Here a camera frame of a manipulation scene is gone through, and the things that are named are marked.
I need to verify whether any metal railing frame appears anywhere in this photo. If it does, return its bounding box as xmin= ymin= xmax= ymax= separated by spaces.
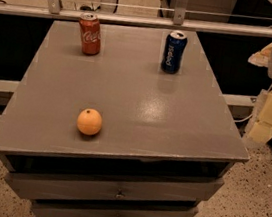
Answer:
xmin=0 ymin=0 xmax=272 ymax=38

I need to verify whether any orange fruit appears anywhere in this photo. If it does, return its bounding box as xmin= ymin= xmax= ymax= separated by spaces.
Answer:
xmin=76 ymin=108 xmax=103 ymax=136

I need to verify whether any white cable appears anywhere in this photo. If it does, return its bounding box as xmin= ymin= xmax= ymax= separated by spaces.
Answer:
xmin=233 ymin=110 xmax=254 ymax=126

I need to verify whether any blue pepsi can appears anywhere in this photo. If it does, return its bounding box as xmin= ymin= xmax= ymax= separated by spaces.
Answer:
xmin=161 ymin=30 xmax=188 ymax=74

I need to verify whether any red coca-cola can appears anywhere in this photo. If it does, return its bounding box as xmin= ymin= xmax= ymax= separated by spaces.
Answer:
xmin=79 ymin=12 xmax=101 ymax=56

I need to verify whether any grey drawer cabinet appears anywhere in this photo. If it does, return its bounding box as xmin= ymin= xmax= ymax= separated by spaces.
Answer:
xmin=0 ymin=21 xmax=248 ymax=217

